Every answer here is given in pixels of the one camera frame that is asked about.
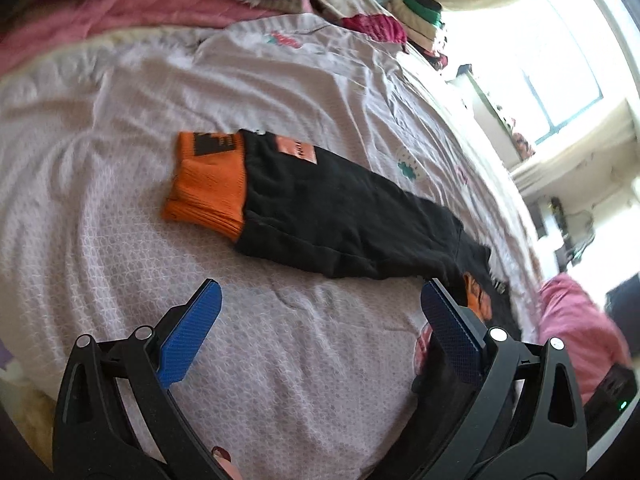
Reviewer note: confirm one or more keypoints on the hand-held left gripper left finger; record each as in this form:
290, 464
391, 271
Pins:
192, 332

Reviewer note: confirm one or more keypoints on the window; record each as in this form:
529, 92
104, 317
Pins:
562, 70

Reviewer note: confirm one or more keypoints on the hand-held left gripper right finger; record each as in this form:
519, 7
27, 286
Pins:
452, 337

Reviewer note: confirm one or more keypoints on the black garment with orange trim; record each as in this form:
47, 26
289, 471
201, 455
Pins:
325, 210

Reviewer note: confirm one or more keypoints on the printed white bed sheet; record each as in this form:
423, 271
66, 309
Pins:
125, 185

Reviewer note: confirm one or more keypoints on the stack of folded clothes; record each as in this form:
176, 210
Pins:
422, 25

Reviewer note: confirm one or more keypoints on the pink blanket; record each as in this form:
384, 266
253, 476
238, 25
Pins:
150, 15

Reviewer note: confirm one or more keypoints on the black garment with print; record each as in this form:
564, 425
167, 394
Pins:
502, 310

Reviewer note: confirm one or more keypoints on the pink cloth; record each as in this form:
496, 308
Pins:
575, 325

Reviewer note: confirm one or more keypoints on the magenta cloth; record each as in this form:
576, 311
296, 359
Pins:
377, 27

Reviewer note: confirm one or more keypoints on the person's left hand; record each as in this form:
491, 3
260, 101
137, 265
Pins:
226, 462

